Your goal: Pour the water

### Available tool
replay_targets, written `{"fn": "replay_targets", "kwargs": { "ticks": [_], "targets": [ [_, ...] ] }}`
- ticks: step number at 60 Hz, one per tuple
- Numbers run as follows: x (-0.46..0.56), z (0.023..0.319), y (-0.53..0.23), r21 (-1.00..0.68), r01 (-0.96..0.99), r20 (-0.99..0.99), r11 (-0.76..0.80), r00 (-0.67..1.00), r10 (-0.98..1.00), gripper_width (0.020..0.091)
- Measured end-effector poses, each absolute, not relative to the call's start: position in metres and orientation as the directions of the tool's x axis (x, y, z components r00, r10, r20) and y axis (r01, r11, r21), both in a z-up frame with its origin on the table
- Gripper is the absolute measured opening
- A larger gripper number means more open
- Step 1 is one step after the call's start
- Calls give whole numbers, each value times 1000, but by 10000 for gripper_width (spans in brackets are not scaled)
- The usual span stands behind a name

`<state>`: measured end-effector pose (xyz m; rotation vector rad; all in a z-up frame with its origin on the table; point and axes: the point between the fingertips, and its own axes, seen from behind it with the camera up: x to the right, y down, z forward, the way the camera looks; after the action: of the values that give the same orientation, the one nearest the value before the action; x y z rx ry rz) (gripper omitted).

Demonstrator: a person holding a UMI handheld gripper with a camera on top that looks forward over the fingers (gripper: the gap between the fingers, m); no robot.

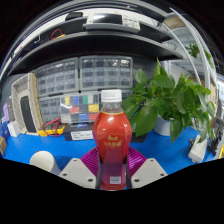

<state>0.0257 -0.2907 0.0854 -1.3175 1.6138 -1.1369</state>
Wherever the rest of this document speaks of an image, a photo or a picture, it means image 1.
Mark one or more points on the green potted plant white pot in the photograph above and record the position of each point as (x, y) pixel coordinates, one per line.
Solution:
(160, 100)

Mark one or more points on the black box white label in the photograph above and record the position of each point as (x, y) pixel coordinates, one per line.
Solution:
(80, 131)

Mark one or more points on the yellow multimeter red leads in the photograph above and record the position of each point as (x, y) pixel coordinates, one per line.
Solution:
(50, 130)

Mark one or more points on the purple packet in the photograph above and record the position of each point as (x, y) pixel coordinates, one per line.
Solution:
(6, 112)

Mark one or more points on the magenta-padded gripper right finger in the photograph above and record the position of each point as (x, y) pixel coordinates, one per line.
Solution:
(147, 173)

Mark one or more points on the black flat device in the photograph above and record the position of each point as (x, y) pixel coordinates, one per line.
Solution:
(28, 115)

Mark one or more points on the white power adapter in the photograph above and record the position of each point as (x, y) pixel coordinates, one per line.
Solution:
(197, 150)

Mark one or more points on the small grey drawer cabinet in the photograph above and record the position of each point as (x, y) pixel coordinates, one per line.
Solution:
(50, 110)
(127, 94)

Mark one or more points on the red drink bottle white cap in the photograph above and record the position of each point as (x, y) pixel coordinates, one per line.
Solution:
(111, 133)

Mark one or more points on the black shelf unit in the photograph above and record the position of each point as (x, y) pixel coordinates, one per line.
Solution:
(100, 40)

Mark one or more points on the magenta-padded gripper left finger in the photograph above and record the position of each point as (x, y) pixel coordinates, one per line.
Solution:
(78, 173)

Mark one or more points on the wide grey small-parts drawer cabinet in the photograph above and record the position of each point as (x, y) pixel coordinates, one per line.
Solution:
(105, 73)

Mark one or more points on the white metal shelf rack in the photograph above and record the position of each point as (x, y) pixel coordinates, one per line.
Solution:
(196, 50)

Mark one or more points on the clear organiser with coloured parts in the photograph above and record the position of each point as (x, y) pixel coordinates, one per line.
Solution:
(80, 108)

